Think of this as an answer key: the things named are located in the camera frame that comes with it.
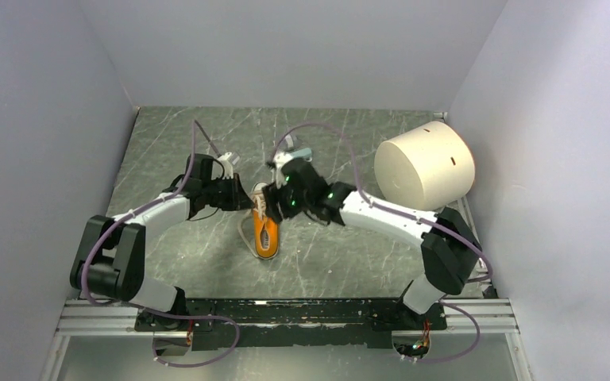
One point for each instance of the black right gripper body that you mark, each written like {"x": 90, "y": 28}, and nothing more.
{"x": 294, "y": 204}

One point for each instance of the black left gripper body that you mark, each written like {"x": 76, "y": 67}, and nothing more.
{"x": 221, "y": 193}

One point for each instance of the orange canvas sneaker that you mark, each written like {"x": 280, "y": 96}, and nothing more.
{"x": 274, "y": 228}

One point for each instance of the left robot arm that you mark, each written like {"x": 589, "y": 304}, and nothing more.
{"x": 110, "y": 260}

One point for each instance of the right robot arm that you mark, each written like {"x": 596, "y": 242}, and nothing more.
{"x": 450, "y": 251}

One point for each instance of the teal stapler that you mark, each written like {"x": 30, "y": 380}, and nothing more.
{"x": 303, "y": 153}

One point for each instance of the small tape roll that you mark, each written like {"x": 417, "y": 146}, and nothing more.
{"x": 291, "y": 142}

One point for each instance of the white cylindrical container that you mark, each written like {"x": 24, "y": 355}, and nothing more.
{"x": 425, "y": 168}

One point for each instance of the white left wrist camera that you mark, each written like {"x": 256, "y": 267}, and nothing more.
{"x": 228, "y": 161}

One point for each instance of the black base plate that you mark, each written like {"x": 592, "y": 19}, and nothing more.
{"x": 219, "y": 322}

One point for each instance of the aluminium frame rail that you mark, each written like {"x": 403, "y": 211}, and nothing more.
{"x": 208, "y": 259}

